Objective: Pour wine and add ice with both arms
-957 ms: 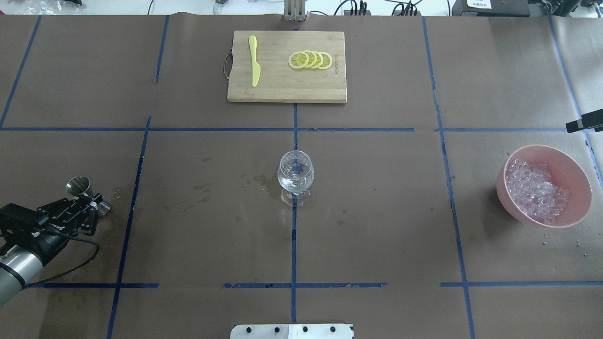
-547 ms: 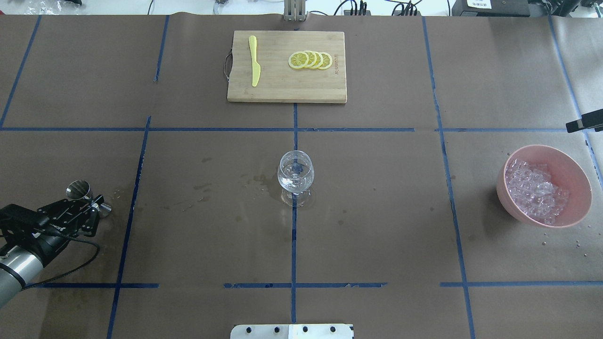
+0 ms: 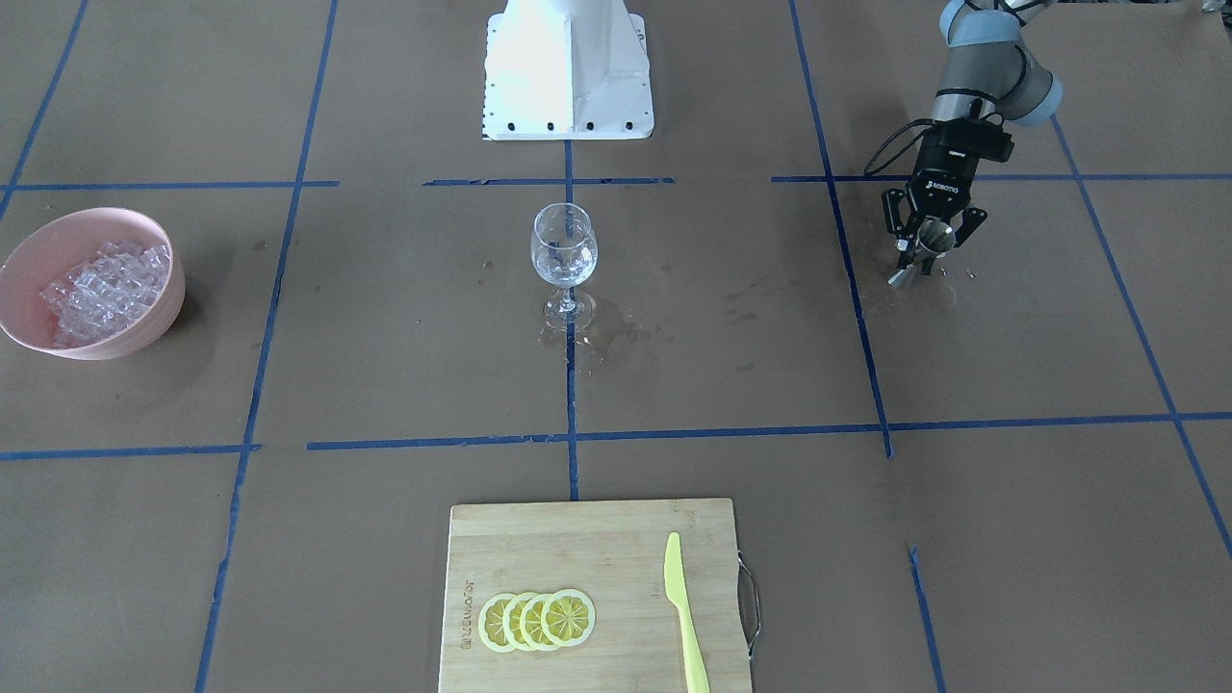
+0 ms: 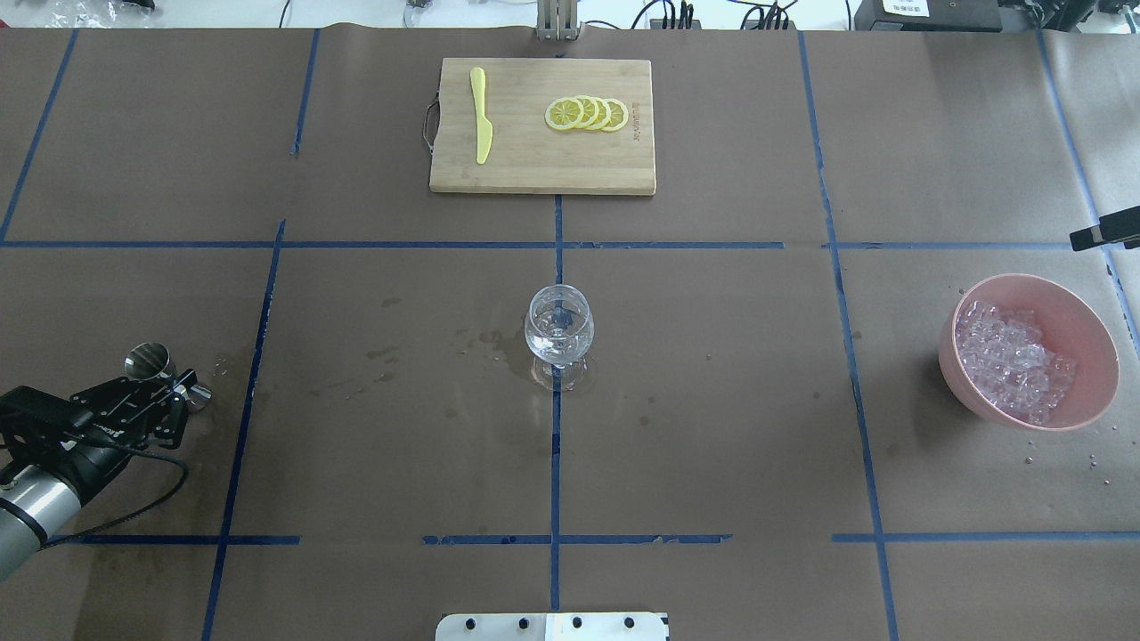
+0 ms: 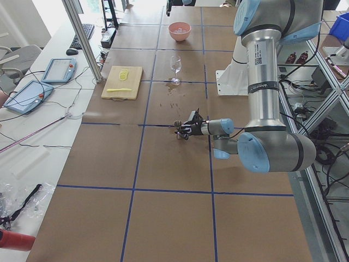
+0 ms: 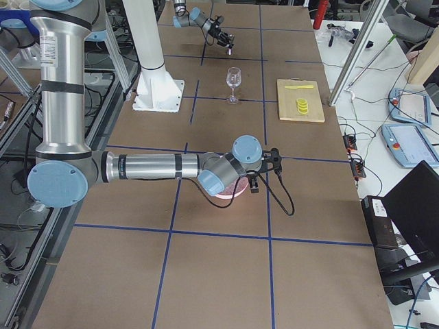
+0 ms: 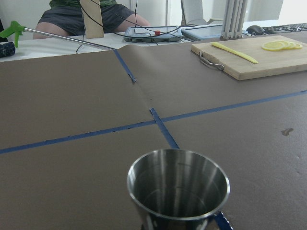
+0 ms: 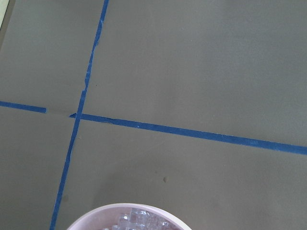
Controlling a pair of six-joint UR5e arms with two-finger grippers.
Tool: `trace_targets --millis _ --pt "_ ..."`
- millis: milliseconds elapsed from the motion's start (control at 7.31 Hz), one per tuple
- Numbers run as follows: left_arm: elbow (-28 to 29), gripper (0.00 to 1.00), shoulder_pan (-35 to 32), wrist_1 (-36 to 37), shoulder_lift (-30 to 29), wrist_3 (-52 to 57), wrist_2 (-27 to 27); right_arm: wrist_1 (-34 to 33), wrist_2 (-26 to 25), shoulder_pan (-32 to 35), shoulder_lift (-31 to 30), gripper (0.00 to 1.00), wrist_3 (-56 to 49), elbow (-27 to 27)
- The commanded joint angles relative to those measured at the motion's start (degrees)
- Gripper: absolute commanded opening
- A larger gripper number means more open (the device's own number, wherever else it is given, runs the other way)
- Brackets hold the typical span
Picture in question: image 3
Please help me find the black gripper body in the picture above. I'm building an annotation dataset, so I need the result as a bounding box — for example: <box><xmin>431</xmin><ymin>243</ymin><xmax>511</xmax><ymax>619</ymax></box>
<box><xmin>906</xmin><ymin>121</ymin><xmax>1014</xmax><ymax>227</ymax></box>

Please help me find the steel double jigger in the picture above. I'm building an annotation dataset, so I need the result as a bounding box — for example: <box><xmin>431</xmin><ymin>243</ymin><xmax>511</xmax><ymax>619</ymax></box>
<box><xmin>887</xmin><ymin>217</ymin><xmax>958</xmax><ymax>290</ymax></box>

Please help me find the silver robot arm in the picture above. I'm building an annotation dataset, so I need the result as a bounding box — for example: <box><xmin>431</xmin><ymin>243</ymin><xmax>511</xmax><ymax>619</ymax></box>
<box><xmin>882</xmin><ymin>1</ymin><xmax>1064</xmax><ymax>289</ymax></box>

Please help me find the clear wine glass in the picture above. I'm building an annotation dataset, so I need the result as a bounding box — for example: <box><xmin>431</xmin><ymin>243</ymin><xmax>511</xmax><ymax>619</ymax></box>
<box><xmin>529</xmin><ymin>202</ymin><xmax>598</xmax><ymax>332</ymax></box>

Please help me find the pink bowl of ice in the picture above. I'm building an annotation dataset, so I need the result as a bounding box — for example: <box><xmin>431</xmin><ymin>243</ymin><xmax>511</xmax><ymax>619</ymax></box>
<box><xmin>1</xmin><ymin>207</ymin><xmax>186</xmax><ymax>360</ymax></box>

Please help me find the yellow plastic knife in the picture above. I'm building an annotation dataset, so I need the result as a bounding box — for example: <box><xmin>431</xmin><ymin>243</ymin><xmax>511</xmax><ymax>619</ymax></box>
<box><xmin>662</xmin><ymin>531</ymin><xmax>711</xmax><ymax>692</ymax></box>

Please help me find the yellow lemon slice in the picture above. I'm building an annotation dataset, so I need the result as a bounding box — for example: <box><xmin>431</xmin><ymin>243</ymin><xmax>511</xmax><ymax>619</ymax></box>
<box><xmin>501</xmin><ymin>592</ymin><xmax>537</xmax><ymax>651</ymax></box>
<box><xmin>519</xmin><ymin>593</ymin><xmax>558</xmax><ymax>651</ymax></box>
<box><xmin>479</xmin><ymin>593</ymin><xmax>516</xmax><ymax>654</ymax></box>
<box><xmin>540</xmin><ymin>588</ymin><xmax>598</xmax><ymax>649</ymax></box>

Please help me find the black camera cable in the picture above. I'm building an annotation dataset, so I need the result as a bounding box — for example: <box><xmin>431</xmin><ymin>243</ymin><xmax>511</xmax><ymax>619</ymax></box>
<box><xmin>862</xmin><ymin>117</ymin><xmax>939</xmax><ymax>178</ymax></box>

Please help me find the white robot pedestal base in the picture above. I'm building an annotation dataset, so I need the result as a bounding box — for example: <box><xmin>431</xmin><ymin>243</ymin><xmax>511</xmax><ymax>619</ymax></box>
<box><xmin>480</xmin><ymin>1</ymin><xmax>655</xmax><ymax>141</ymax></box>

